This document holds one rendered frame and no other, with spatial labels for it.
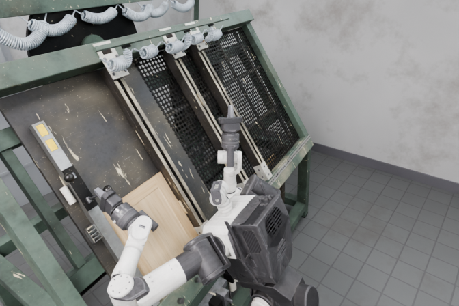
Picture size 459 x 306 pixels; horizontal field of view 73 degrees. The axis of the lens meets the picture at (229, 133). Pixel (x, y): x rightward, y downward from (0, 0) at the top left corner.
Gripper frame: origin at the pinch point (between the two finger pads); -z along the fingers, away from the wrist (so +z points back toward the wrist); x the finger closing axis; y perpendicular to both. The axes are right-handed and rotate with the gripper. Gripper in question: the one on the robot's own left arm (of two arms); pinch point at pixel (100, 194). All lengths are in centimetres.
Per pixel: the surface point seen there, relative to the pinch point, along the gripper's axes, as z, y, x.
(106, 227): 6.9, -1.4, 16.2
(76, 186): -11.2, -3.1, 3.3
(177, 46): -35, 77, -31
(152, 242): 22.3, 13.6, 29.0
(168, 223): 20.8, 26.1, 28.1
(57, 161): -22.3, -3.5, -2.7
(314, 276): 115, 119, 104
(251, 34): -41, 183, -15
